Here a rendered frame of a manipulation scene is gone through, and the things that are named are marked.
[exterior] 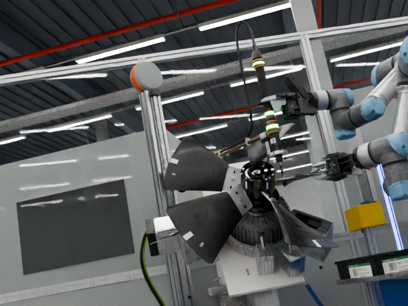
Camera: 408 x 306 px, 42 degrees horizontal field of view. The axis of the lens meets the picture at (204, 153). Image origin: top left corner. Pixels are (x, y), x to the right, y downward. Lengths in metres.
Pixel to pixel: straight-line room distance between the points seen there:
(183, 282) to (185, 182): 0.58
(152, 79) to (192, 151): 0.69
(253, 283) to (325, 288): 0.82
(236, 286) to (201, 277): 0.70
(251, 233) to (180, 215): 0.30
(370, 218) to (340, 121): 0.42
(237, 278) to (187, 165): 0.44
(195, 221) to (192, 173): 0.29
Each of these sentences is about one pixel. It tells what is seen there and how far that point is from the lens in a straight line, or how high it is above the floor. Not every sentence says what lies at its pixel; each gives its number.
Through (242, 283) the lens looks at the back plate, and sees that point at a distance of 1.86.
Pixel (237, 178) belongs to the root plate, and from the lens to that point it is 1.90.
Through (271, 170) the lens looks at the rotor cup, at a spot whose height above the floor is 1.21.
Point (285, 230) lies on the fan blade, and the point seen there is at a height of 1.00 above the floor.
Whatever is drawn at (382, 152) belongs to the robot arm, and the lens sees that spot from 1.66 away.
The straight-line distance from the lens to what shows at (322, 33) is 2.93.
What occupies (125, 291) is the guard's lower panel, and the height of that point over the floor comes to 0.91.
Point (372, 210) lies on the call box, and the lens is 2.20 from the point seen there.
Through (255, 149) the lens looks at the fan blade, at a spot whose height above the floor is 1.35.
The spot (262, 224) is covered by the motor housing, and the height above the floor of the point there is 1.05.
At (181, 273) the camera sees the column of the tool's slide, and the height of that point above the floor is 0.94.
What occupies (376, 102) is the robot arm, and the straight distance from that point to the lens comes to 1.94.
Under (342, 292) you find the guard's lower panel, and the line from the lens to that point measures 2.65.
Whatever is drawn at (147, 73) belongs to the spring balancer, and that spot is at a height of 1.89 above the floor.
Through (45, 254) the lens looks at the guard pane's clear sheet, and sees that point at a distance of 2.63.
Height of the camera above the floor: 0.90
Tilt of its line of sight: 13 degrees up
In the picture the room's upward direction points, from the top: 11 degrees counter-clockwise
